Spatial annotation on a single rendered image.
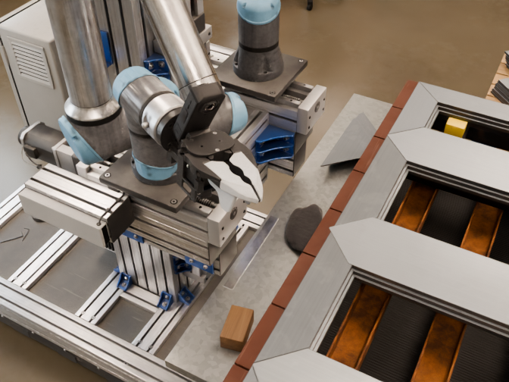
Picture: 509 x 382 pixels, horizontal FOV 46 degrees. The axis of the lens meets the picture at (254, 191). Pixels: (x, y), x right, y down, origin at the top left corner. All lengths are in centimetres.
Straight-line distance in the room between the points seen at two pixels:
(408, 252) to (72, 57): 92
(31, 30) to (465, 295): 127
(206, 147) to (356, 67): 303
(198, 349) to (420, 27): 323
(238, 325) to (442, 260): 53
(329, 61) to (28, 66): 244
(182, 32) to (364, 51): 297
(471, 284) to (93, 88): 97
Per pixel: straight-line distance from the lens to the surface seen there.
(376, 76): 376
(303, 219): 179
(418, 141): 190
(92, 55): 120
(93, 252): 244
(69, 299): 232
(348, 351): 157
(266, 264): 171
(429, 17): 451
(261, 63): 173
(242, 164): 83
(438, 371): 159
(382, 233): 159
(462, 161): 186
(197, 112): 83
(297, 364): 134
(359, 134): 210
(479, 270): 158
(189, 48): 109
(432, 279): 152
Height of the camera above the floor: 200
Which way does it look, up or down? 44 degrees down
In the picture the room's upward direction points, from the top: straight up
